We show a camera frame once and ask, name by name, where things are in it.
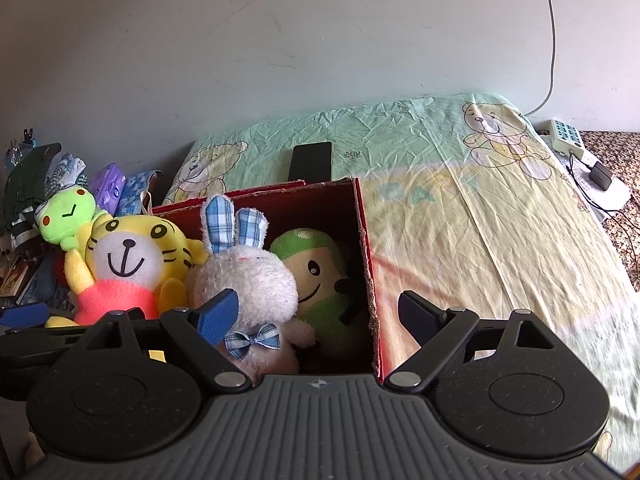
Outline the white bunny plush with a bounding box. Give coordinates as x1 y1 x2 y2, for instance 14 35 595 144
186 195 316 384

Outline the yellow tiger plush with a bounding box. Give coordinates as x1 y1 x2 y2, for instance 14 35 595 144
46 214 207 327

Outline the green mushroom plush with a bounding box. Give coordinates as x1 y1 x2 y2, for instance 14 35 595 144
270 228 357 356

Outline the lime green frog plush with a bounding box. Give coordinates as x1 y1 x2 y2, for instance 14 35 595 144
35 184 112 257

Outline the dark green clothing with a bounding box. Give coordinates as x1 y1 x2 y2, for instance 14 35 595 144
2 143 62 237

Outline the bear print bed sheet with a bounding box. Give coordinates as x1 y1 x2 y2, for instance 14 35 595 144
166 94 639 470

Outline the blue checkered cloth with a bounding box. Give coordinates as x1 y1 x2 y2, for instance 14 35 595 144
114 170 163 217

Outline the purple tissue pack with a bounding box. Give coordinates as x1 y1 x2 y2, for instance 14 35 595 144
88 162 126 216

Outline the red cardboard box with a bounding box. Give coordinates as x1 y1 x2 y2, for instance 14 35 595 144
157 179 388 379

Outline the black smartphone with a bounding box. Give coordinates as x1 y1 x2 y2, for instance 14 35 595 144
288 141 332 184

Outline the stack of papers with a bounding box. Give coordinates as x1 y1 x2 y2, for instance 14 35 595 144
537 129 633 221

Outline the black power adapter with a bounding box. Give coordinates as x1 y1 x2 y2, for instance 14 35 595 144
589 160 613 191

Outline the white power strip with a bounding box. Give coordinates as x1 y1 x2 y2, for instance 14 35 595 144
548 119 585 158

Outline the brown patterned tablecloth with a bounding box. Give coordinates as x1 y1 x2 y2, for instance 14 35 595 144
582 131 640 290

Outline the white wall cable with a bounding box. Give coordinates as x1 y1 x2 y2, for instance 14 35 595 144
523 0 558 117

